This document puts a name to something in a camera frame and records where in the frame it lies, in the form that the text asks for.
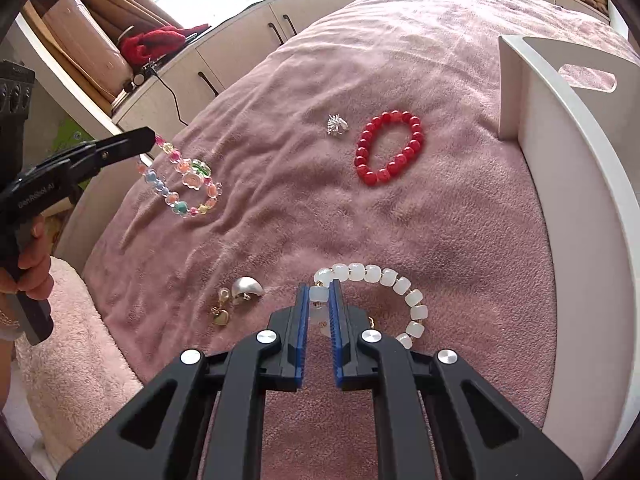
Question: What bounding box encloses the white cabinet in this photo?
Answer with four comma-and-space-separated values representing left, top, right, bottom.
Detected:
111, 0, 611, 128

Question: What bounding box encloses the gold heart charm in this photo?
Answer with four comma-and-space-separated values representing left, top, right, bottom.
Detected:
210, 287, 232, 328

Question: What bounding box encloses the silver shell earring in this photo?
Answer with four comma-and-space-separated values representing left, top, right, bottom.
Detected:
230, 276, 265, 308

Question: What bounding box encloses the black cable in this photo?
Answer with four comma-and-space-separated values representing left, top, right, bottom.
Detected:
145, 62, 188, 126

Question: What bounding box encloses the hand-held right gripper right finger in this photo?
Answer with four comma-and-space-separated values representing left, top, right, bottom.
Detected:
328, 280, 585, 480

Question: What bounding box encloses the pink fluffy rug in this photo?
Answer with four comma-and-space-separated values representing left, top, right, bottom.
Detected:
15, 257, 146, 466

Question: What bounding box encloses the pink blanket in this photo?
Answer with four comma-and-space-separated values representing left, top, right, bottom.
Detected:
82, 0, 640, 480

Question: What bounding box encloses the pink suitcase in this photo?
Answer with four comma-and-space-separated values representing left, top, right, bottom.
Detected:
41, 0, 135, 103

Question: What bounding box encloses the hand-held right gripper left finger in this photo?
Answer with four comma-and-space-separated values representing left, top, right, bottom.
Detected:
56, 282, 308, 480

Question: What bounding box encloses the red bead bracelet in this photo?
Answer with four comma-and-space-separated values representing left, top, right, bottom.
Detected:
354, 109, 426, 187

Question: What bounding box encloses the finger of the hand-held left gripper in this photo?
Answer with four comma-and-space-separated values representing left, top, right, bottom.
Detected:
92, 127, 157, 167

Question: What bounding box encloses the person's left hand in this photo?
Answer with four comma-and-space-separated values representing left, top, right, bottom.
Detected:
0, 220, 55, 331

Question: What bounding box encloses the red knitted cloth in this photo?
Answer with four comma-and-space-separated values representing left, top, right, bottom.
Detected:
119, 23, 212, 66

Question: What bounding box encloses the white tray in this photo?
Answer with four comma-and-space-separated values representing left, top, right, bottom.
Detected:
497, 35, 640, 466

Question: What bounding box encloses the white bead bracelet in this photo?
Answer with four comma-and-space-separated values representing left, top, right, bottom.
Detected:
308, 261, 430, 352

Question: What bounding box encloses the colourful bead bracelet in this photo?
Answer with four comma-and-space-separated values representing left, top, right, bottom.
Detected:
137, 133, 223, 219

